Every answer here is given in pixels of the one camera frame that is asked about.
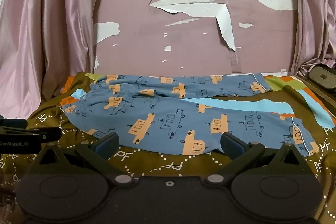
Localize pink curtain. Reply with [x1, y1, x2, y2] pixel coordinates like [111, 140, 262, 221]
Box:
[289, 0, 336, 77]
[0, 0, 102, 119]

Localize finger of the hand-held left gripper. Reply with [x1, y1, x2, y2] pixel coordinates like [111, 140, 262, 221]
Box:
[0, 118, 28, 129]
[0, 126, 62, 142]

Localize dark quilted bag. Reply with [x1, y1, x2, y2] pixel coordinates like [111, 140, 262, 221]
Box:
[307, 63, 336, 95]

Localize blue car print pants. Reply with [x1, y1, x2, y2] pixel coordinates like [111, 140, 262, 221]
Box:
[63, 73, 320, 157]

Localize brown printed blanket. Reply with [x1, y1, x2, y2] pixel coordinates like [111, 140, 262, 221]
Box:
[0, 72, 336, 224]

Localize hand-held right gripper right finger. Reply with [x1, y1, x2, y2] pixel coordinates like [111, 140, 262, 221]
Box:
[205, 132, 314, 186]

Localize wooden bed frame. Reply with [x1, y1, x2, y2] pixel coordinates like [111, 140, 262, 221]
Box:
[295, 73, 336, 110]

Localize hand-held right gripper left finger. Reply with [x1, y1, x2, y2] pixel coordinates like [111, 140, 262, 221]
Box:
[26, 132, 137, 187]

